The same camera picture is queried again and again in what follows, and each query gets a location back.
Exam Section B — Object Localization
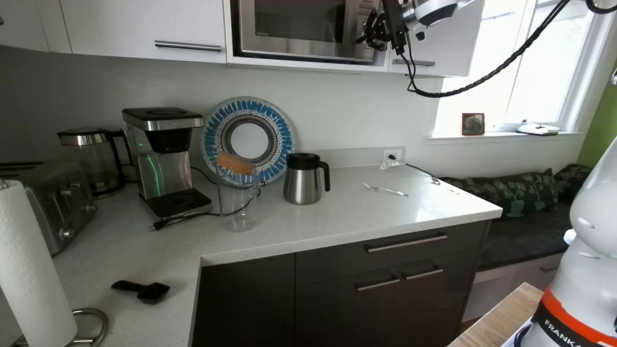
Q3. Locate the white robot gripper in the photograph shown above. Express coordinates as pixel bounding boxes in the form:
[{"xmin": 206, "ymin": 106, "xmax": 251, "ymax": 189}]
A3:
[{"xmin": 399, "ymin": 0, "xmax": 474, "ymax": 41}]

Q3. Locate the stainless microwave oven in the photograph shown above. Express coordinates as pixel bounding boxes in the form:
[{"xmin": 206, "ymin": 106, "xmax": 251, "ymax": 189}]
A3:
[{"xmin": 230, "ymin": 0, "xmax": 380, "ymax": 64}]

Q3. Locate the black handheld scraper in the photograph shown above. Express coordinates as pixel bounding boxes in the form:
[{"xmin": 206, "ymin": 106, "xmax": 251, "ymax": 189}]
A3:
[{"xmin": 112, "ymin": 280, "xmax": 170, "ymax": 305}]

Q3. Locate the white wall outlet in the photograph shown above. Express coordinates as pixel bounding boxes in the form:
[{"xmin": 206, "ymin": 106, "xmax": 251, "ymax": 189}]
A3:
[{"xmin": 384, "ymin": 149, "xmax": 403, "ymax": 166}]

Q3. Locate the dark lower cabinet unit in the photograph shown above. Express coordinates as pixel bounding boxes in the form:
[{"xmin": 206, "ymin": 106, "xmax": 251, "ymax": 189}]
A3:
[{"xmin": 191, "ymin": 222, "xmax": 488, "ymax": 347}]

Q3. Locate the black steel coffee maker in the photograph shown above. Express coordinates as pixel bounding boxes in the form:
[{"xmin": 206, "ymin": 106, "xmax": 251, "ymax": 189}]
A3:
[{"xmin": 122, "ymin": 106, "xmax": 212, "ymax": 218}]

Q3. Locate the stainless toaster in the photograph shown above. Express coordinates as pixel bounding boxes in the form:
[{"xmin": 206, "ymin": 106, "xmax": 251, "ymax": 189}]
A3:
[{"xmin": 0, "ymin": 162, "xmax": 97, "ymax": 257}]

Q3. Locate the small dark picture frame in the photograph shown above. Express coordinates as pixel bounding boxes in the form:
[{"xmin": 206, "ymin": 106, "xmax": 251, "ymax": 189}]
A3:
[{"xmin": 461, "ymin": 114, "xmax": 484, "ymax": 135}]

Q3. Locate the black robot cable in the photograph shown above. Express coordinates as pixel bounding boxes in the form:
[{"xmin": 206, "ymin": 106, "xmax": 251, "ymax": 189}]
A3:
[{"xmin": 403, "ymin": 0, "xmax": 617, "ymax": 101}]

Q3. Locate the short silver door handle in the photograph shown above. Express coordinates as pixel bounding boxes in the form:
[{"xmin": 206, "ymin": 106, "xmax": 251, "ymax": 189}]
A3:
[{"xmin": 355, "ymin": 278, "xmax": 401, "ymax": 293}]

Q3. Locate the dark patterned bench cushion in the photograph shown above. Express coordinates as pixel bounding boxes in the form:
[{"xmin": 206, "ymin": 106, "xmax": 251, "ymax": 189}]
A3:
[{"xmin": 447, "ymin": 164, "xmax": 590, "ymax": 218}]

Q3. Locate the white paper towel roll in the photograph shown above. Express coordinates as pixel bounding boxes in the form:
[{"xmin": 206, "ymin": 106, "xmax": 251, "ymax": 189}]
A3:
[{"xmin": 0, "ymin": 180, "xmax": 108, "ymax": 347}]

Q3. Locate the blue white decorative plate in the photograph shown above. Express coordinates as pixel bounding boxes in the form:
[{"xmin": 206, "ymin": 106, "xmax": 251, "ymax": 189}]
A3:
[{"xmin": 201, "ymin": 97, "xmax": 297, "ymax": 187}]

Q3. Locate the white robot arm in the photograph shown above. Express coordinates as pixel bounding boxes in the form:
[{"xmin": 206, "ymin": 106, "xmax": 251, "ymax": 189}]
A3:
[{"xmin": 382, "ymin": 0, "xmax": 617, "ymax": 347}]

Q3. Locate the clear drinking glass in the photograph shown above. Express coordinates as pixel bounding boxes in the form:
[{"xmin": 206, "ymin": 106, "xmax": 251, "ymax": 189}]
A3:
[{"xmin": 224, "ymin": 183, "xmax": 255, "ymax": 232}]

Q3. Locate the steel thermal carafe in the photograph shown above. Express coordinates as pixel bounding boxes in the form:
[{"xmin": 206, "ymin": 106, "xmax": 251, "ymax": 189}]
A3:
[{"xmin": 284, "ymin": 153, "xmax": 332, "ymax": 205}]

